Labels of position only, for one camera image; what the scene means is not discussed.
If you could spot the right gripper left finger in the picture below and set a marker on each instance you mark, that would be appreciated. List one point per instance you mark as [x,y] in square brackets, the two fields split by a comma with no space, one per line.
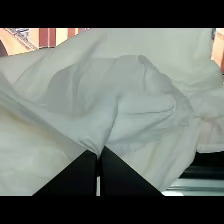
[75,178]

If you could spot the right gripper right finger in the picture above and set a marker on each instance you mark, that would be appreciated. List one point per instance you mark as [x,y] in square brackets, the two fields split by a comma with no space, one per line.
[125,178]

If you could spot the white long-sleeved shirt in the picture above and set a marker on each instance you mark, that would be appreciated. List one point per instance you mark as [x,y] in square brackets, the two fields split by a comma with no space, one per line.
[110,86]

